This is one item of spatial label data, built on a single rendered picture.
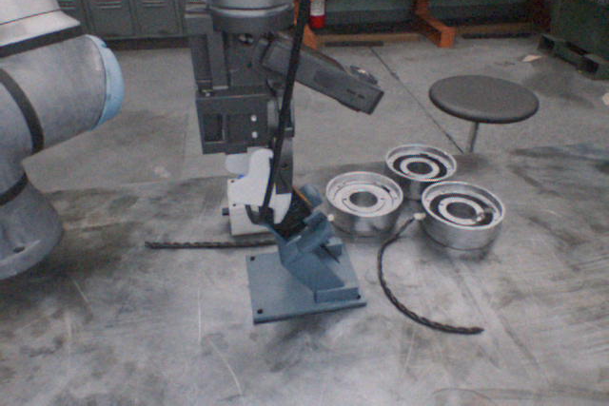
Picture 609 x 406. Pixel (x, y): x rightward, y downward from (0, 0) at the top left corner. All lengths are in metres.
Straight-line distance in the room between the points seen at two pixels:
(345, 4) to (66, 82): 3.96
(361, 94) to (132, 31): 3.58
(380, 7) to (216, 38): 4.22
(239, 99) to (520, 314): 0.39
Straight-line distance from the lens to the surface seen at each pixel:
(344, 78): 0.40
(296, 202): 0.47
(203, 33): 0.38
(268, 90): 0.39
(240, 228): 0.63
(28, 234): 0.66
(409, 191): 0.70
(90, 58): 0.67
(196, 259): 0.61
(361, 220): 0.61
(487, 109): 1.48
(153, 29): 3.91
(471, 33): 4.30
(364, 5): 4.54
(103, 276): 0.63
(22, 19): 0.66
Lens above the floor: 1.21
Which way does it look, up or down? 34 degrees down
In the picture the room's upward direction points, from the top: straight up
